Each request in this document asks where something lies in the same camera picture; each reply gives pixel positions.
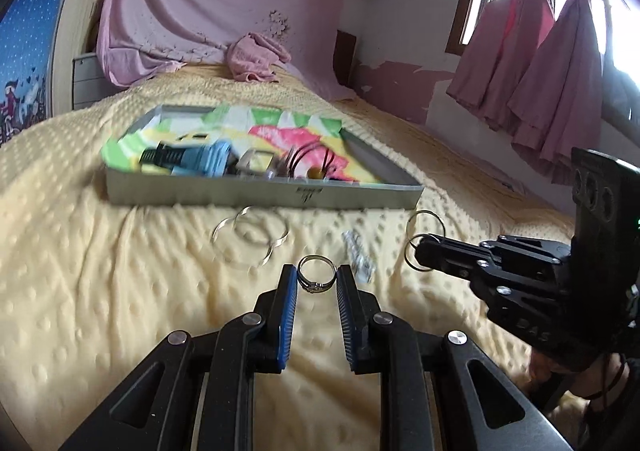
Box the yellow dotted blanket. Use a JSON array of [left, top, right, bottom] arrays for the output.
[[0, 63, 591, 451]]

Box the grey metal tray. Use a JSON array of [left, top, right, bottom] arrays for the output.
[[102, 103, 426, 210]]

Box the silver finger ring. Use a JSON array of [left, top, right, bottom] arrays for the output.
[[298, 255, 337, 297]]

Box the white hair clip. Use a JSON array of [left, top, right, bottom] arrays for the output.
[[341, 229, 376, 284]]

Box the colourful printed cloth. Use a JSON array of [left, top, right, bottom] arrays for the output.
[[101, 103, 371, 182]]

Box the person's right hand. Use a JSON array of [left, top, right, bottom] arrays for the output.
[[527, 348, 591, 412]]

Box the large silver hoop earring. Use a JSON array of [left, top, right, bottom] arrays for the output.
[[234, 206, 291, 248], [211, 213, 275, 272]]

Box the blue fabric wardrobe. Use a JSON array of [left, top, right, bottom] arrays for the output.
[[0, 0, 88, 146]]

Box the crumpled pink towel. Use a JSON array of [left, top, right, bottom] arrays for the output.
[[226, 32, 292, 83]]

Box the brown beaded hair tie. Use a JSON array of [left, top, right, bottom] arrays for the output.
[[280, 141, 341, 180]]

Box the small silver hoop ring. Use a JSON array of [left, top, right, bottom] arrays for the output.
[[405, 241, 431, 273], [406, 210, 447, 244]]

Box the beige wooden wardrobe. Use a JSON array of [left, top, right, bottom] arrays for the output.
[[50, 0, 108, 116]]

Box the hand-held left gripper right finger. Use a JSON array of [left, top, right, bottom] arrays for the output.
[[336, 265, 571, 451]]

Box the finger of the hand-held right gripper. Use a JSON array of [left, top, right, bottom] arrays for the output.
[[424, 233, 574, 267], [416, 250, 552, 300]]

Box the silver rectangular buckle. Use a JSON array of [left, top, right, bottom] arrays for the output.
[[232, 148, 281, 179]]

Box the pink hanging sheet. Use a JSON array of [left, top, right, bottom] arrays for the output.
[[95, 0, 358, 102]]

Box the pink curtain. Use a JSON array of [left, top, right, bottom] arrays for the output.
[[507, 0, 606, 184], [446, 0, 556, 132]]

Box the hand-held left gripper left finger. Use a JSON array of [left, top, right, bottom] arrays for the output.
[[57, 263, 300, 451]]

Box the brown board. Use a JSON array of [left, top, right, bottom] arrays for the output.
[[332, 30, 358, 86]]

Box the grey drawer unit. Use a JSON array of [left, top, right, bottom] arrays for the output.
[[72, 52, 108, 110]]

